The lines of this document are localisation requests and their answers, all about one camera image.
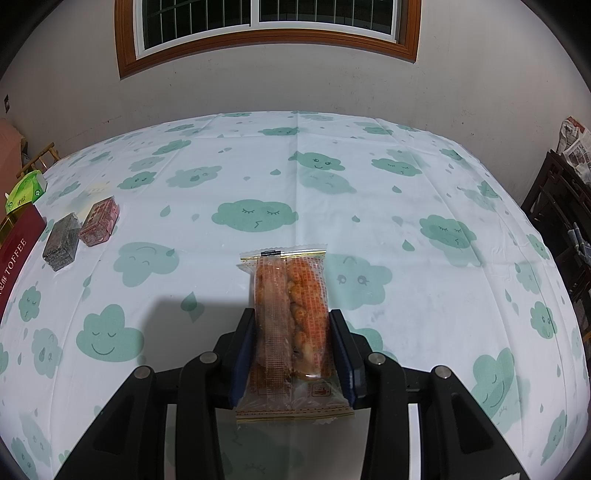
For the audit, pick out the black wall switch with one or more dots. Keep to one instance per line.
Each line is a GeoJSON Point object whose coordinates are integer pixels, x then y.
{"type": "Point", "coordinates": [7, 103]}

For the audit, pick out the maroon tin box gold interior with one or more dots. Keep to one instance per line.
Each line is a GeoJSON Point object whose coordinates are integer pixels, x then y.
{"type": "Point", "coordinates": [18, 258]}

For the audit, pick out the clear packet of orange snacks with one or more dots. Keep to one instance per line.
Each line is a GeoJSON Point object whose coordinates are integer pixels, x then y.
{"type": "Point", "coordinates": [291, 314]}

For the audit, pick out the wooden framed window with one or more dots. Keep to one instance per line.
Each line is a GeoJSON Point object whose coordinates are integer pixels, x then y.
{"type": "Point", "coordinates": [124, 50]}

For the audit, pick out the stack of newspapers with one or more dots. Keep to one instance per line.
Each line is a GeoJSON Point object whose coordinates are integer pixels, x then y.
{"type": "Point", "coordinates": [572, 143]}

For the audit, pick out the green tissue pack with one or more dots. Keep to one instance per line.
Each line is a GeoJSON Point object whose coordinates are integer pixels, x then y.
{"type": "Point", "coordinates": [25, 191]}

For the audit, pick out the pink patterned snack block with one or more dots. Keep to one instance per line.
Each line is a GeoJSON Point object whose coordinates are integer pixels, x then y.
{"type": "Point", "coordinates": [99, 221]}

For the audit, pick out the pink cloth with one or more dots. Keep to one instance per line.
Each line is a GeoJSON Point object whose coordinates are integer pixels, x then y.
{"type": "Point", "coordinates": [7, 147]}

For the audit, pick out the dark wooden cabinet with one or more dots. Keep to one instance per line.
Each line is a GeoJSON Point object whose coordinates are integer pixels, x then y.
{"type": "Point", "coordinates": [554, 207]}

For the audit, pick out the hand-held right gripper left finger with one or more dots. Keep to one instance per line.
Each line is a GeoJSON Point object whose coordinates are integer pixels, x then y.
{"type": "Point", "coordinates": [244, 355]}

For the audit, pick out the bamboo chair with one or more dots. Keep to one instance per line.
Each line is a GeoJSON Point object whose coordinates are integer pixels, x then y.
{"type": "Point", "coordinates": [46, 154]}

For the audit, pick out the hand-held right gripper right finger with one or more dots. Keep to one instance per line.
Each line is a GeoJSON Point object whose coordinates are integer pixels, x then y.
{"type": "Point", "coordinates": [344, 355]}

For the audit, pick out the dark sesame bar packet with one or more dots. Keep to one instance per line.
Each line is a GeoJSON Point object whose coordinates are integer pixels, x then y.
{"type": "Point", "coordinates": [62, 240]}

